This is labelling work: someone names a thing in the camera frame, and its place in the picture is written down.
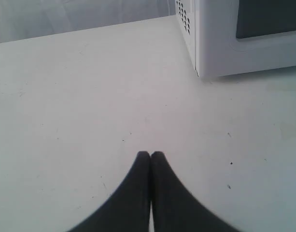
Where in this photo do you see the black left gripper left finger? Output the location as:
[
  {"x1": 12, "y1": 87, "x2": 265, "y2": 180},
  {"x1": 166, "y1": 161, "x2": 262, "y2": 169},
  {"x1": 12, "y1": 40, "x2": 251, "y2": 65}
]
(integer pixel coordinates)
[{"x1": 71, "y1": 151, "x2": 151, "y2": 232}]

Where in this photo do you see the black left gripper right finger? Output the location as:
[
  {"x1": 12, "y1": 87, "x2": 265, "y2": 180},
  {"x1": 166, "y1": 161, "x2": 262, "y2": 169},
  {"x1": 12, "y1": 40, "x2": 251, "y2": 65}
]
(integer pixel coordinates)
[{"x1": 150, "y1": 151, "x2": 237, "y2": 232}]

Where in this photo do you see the white microwave door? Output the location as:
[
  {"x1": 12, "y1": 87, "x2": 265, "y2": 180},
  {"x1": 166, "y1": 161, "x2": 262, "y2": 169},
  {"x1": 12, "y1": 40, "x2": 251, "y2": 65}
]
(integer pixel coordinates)
[{"x1": 195, "y1": 0, "x2": 296, "y2": 78}]

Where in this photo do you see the white microwave oven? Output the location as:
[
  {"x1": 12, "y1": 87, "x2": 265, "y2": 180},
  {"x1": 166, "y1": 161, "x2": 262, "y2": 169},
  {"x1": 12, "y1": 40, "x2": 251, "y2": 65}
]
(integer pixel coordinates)
[{"x1": 174, "y1": 0, "x2": 296, "y2": 78}]

